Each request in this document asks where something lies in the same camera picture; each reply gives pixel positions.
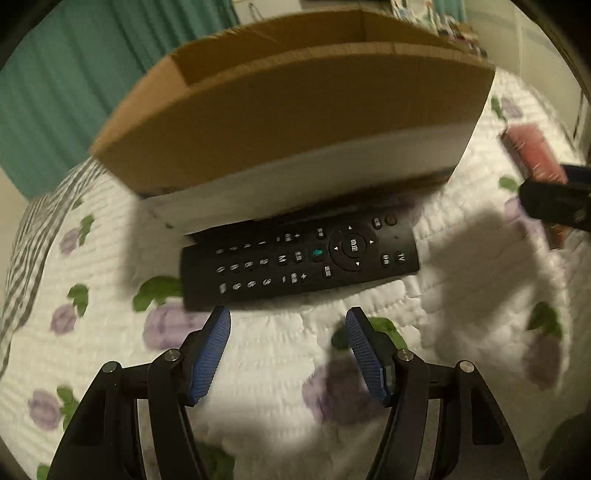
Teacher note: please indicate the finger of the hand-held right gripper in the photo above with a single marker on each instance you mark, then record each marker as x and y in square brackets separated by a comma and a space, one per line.
[554, 201]
[578, 173]

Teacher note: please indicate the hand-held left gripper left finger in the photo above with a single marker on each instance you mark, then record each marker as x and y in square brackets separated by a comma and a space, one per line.
[210, 360]

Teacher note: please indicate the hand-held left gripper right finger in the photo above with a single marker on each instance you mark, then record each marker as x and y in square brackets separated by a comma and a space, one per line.
[369, 360]

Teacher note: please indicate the red rectangular packet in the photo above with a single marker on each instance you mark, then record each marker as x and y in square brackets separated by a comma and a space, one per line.
[531, 147]

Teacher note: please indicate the black remote control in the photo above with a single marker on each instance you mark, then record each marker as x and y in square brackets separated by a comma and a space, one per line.
[277, 258]

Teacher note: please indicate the cardboard box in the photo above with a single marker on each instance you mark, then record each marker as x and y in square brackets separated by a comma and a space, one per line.
[300, 129]

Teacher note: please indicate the white floral quilt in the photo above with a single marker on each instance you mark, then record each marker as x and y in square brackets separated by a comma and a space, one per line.
[277, 332]

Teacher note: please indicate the white louvred wardrobe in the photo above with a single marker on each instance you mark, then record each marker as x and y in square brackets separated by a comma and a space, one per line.
[531, 55]

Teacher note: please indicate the grey checked bedsheet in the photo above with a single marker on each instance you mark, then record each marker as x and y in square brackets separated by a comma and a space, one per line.
[27, 258]

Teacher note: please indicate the wide teal curtain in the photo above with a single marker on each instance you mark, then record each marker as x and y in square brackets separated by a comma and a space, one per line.
[69, 92]

